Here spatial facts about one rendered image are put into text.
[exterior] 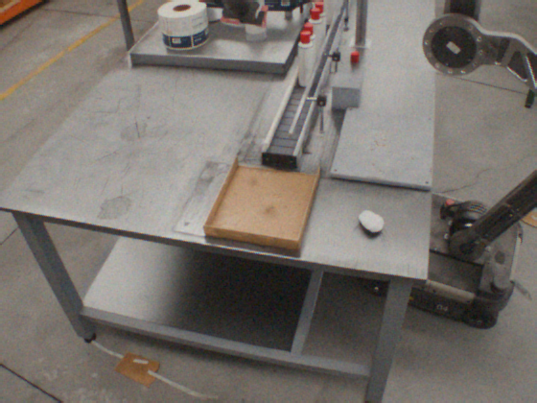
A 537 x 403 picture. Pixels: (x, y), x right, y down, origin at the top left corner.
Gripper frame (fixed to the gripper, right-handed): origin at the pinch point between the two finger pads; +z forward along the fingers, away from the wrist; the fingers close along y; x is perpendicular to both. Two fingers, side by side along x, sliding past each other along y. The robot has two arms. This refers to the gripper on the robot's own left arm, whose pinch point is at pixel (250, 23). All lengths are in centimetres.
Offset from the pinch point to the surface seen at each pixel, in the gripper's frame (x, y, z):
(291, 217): 55, -30, 0
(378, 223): 50, -54, 1
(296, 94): 11.6, -10.5, 28.7
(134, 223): 69, 10, -12
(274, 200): 51, -23, 3
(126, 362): 127, 34, 46
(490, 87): -79, -73, 218
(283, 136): 30.5, -16.1, 13.4
